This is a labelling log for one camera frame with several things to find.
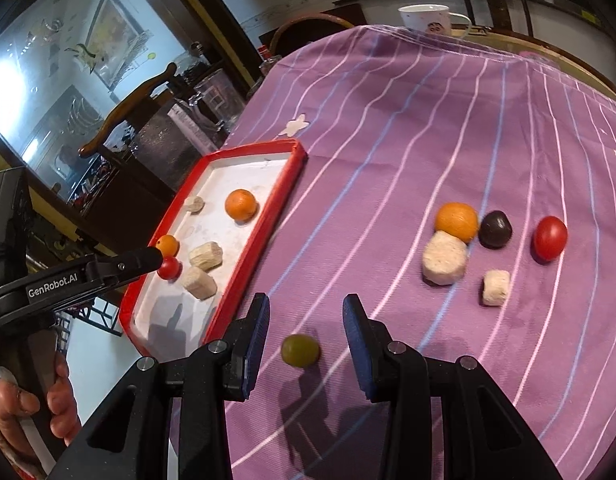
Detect carved wooden chair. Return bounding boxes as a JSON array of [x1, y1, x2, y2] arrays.
[[78, 62, 209, 161]]

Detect red rimmed white tray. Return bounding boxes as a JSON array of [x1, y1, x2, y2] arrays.
[[119, 139, 309, 358]]

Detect framed painting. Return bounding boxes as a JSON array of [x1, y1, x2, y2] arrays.
[[83, 0, 151, 88]]

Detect clear bottle red cap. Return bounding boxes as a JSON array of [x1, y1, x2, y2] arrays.
[[258, 45, 283, 78]]

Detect person's left hand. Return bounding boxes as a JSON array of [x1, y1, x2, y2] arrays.
[[0, 352, 84, 440]]

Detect dark purple plum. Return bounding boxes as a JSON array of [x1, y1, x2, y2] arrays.
[[478, 210, 513, 249]]

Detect beige cylindrical chunk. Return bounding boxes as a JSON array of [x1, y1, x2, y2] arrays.
[[182, 266, 218, 301], [189, 241, 223, 270]]

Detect dark slatted wooden chair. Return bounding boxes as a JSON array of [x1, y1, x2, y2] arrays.
[[460, 0, 533, 36]]

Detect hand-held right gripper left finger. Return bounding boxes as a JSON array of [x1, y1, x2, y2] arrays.
[[45, 292, 272, 480]]

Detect red cherry tomato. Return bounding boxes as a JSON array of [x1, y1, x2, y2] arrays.
[[157, 257, 182, 281], [532, 215, 569, 262]]

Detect large round beige chunk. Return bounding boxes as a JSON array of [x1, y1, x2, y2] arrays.
[[421, 230, 469, 287]]

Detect silver foil bag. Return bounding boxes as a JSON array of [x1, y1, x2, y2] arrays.
[[133, 100, 223, 166]]

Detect glass beer mug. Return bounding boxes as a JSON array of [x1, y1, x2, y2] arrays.
[[190, 67, 241, 133]]

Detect round-back wooden chair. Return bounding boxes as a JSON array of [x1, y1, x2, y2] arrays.
[[270, 12, 359, 53]]

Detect purple striped tablecloth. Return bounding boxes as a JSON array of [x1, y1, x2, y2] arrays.
[[168, 25, 616, 480]]

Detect green grape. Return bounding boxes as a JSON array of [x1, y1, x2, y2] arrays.
[[281, 334, 321, 368]]

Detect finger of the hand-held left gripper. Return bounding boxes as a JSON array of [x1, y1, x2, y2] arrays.
[[85, 246, 163, 287]]

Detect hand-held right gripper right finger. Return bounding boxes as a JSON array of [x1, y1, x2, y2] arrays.
[[342, 294, 563, 480]]

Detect dark wooden cabinet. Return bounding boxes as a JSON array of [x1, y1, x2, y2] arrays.
[[28, 150, 179, 261]]

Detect orange mandarin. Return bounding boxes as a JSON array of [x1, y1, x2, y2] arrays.
[[434, 202, 479, 243], [224, 188, 259, 222]]

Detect white printed mug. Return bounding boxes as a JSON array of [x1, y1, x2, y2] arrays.
[[398, 4, 473, 36]]

